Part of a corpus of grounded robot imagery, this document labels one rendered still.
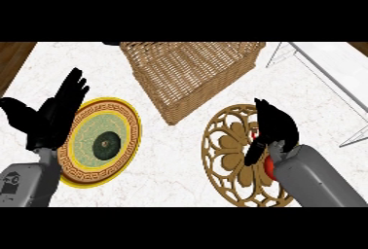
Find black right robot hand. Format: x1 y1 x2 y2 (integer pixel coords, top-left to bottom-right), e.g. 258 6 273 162
242 97 300 167

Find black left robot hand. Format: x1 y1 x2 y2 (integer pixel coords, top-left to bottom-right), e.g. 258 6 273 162
0 67 90 152

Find red cupcake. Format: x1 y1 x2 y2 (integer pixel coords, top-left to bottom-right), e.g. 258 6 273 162
250 128 279 182

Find gold openwork round placemat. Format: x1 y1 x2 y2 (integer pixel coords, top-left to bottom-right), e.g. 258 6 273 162
199 103 295 208

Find round ornate yellow-rimmed plate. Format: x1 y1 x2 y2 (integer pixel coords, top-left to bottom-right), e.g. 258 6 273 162
56 96 143 190

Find dark green round vegetable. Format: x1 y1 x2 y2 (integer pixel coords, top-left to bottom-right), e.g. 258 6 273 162
90 130 123 161

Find brown wooden panel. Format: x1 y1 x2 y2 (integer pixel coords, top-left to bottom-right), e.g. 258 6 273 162
0 41 38 97

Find brown wicker basket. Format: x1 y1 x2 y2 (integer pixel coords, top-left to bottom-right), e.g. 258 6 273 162
118 41 267 126

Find white wire tiered shelf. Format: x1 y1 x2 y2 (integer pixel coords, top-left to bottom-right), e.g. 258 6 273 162
264 41 368 149

